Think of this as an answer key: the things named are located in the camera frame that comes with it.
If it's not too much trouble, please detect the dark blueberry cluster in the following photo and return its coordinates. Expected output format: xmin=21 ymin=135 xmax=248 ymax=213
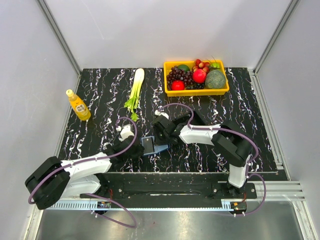
xmin=185 ymin=83 xmax=205 ymax=90

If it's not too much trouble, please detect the black card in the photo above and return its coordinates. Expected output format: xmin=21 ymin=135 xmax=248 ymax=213
xmin=141 ymin=136 xmax=155 ymax=155

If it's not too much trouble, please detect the green netted melon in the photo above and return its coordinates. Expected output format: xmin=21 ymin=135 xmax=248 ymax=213
xmin=205 ymin=69 xmax=226 ymax=89

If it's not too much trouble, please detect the green apple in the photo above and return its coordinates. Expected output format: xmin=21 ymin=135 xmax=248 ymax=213
xmin=209 ymin=62 xmax=221 ymax=71

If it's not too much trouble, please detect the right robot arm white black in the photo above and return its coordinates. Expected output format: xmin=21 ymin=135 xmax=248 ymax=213
xmin=151 ymin=111 xmax=254 ymax=198

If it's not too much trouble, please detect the green avocado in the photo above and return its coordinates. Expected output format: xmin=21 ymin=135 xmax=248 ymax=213
xmin=177 ymin=64 xmax=190 ymax=72

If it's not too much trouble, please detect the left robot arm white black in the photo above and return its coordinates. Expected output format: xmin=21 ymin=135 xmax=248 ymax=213
xmin=25 ymin=137 xmax=145 ymax=210

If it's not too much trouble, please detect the blue leather card holder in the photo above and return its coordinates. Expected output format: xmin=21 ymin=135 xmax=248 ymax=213
xmin=140 ymin=136 xmax=169 ymax=156

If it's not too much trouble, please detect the purple grape bunch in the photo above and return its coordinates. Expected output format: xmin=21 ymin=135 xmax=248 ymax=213
xmin=166 ymin=66 xmax=194 ymax=91

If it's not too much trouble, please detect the red pink peach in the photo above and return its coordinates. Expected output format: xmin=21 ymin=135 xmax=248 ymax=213
xmin=192 ymin=69 xmax=207 ymax=84

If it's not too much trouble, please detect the celery stalk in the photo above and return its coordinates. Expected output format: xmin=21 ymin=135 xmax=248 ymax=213
xmin=124 ymin=68 xmax=145 ymax=122

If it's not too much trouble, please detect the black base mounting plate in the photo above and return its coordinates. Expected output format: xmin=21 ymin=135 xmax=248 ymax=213
xmin=95 ymin=178 xmax=257 ymax=200

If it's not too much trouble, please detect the red apple front left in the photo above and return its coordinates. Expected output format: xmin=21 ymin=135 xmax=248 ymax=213
xmin=170 ymin=80 xmax=185 ymax=91

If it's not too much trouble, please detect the yellow juice bottle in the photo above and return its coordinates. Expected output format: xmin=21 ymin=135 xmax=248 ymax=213
xmin=65 ymin=89 xmax=91 ymax=121

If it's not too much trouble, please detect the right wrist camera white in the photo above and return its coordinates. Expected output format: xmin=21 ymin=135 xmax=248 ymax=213
xmin=154 ymin=110 xmax=169 ymax=120

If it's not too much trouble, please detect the black plastic card box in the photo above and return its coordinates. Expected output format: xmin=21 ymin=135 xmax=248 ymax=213
xmin=180 ymin=110 xmax=207 ymax=126

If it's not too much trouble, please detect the yellow plastic fruit bin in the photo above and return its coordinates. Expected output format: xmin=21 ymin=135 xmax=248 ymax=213
xmin=163 ymin=59 xmax=230 ymax=97

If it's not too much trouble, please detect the red cherry cluster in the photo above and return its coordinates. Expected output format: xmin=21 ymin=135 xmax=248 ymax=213
xmin=192 ymin=58 xmax=211 ymax=73

